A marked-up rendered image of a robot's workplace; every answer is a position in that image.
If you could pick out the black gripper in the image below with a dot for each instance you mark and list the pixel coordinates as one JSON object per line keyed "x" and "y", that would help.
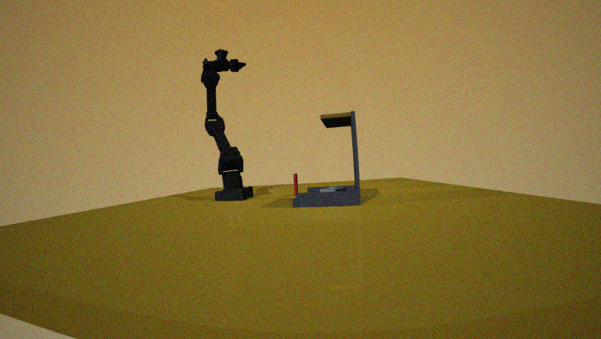
{"x": 234, "y": 65}

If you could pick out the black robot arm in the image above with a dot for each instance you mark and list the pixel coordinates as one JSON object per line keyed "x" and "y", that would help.
{"x": 230, "y": 157}

